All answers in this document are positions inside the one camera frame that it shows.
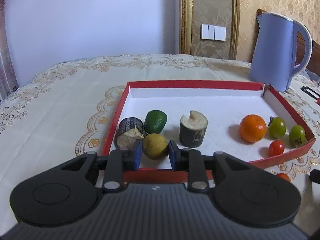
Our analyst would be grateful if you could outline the gold picture frame moulding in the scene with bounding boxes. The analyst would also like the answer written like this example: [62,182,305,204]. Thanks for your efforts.
[176,0,240,60]

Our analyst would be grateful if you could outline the blue electric kettle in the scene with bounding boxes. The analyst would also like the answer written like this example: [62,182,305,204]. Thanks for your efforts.
[249,9,314,93]

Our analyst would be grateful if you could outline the green tomato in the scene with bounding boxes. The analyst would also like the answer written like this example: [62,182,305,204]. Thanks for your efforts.
[268,116,286,139]
[289,125,306,147]

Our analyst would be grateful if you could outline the small green avocado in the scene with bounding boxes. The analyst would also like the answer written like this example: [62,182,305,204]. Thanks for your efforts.
[144,110,168,134]

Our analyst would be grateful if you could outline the black rectangular plastic frame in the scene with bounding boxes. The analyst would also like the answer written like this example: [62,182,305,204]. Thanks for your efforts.
[300,86,320,100]

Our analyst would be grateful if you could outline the yellow longan fruit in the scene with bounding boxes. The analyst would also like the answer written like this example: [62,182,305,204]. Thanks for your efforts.
[143,133,169,160]

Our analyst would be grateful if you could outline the white lace tablecloth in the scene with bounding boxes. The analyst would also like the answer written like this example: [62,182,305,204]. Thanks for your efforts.
[1,55,319,239]

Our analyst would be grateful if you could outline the dark sugarcane piece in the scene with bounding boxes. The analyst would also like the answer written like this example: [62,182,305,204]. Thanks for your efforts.
[115,117,145,150]
[180,111,208,148]

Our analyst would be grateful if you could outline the red shallow cardboard tray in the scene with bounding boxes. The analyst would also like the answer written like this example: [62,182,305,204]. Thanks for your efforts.
[100,80,317,183]

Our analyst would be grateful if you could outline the orange tangerine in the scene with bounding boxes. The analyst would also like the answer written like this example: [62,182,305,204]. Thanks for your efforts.
[239,114,267,143]

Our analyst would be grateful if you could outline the white wall switch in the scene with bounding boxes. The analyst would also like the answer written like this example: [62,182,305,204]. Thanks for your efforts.
[201,24,226,41]

